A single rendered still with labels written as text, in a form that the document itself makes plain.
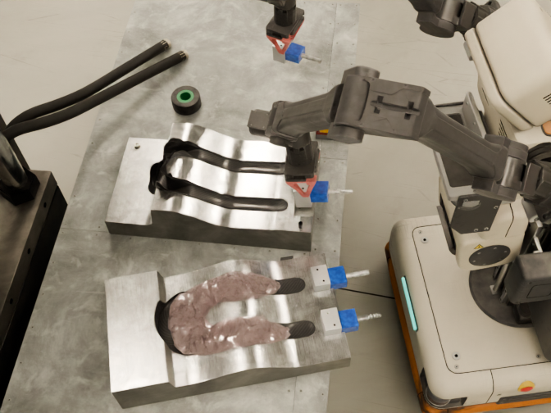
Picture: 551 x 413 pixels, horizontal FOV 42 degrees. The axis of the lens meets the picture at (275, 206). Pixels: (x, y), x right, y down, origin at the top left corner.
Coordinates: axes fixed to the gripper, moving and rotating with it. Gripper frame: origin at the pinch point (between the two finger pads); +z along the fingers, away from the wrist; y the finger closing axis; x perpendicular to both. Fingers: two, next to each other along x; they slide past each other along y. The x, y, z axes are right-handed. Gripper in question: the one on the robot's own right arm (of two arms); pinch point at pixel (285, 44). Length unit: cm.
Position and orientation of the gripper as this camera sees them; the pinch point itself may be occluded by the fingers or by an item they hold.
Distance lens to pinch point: 196.1
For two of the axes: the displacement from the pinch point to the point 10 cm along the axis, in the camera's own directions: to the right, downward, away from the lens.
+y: -4.4, 7.6, -4.7
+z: 0.3, 5.4, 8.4
